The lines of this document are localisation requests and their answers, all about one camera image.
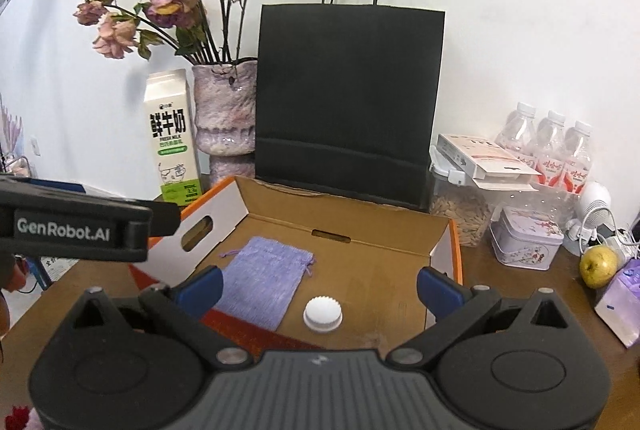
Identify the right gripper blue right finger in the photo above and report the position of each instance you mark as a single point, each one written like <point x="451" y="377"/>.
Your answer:
<point x="440" y="294"/>

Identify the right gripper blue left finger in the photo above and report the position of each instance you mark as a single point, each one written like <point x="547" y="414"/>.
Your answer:
<point x="201" y="292"/>

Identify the floral tin box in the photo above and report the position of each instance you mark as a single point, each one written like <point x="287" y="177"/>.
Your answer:
<point x="525" y="239"/>

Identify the clear storage container with seeds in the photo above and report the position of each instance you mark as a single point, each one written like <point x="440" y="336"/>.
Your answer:
<point x="453" y="194"/>

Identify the orange cardboard box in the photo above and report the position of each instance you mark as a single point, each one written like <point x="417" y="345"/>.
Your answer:
<point x="366" y="257"/>

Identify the white bottle cap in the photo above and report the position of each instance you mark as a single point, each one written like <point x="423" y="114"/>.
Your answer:
<point x="322" y="314"/>

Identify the white pink flat box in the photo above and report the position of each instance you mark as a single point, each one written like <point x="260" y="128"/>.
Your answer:
<point x="488" y="165"/>

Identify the yellow green pear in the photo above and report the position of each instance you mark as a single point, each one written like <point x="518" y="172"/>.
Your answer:
<point x="597" y="266"/>

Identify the white small fan device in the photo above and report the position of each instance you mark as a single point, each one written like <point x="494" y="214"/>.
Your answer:
<point x="592" y="209"/>

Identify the left water bottle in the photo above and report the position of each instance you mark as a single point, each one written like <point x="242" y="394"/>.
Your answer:
<point x="518" y="132"/>

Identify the water bottle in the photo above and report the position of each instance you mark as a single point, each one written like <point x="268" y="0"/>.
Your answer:
<point x="577" y="156"/>
<point x="518" y="132"/>
<point x="546" y="148"/>

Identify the white green milk carton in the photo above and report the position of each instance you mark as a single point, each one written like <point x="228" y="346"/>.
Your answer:
<point x="168" y="117"/>

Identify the purple tissue pack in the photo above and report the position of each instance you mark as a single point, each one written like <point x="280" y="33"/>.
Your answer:
<point x="619" y="307"/>

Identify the right water bottle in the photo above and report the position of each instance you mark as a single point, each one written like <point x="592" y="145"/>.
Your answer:
<point x="577" y="156"/>

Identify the middle water bottle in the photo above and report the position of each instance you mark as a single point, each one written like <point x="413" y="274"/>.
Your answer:
<point x="546" y="148"/>

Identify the purple textured vase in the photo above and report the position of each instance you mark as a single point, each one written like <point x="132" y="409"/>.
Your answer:
<point x="225" y="117"/>

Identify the black paper bag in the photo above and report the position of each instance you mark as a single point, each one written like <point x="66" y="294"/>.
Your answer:
<point x="346" y="98"/>

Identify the purple drawstring pouch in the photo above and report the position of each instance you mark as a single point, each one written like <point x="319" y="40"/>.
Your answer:
<point x="261" y="280"/>

